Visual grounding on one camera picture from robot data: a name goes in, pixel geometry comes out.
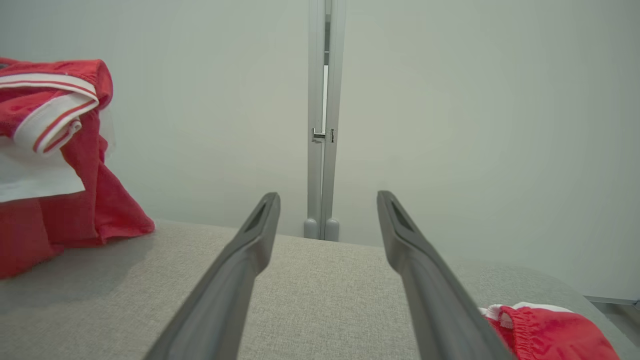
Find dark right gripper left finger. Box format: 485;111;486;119
144;192;282;360

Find red white basketball jersey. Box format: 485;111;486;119
0;56;156;280

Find grey partition base rail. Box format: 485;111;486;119
584;294;640;307

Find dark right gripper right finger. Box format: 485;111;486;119
376;190;516;360

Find grey partition post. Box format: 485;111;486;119
324;0;347;242
303;0;327;240

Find red shorts with white trim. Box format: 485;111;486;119
479;301;622;360

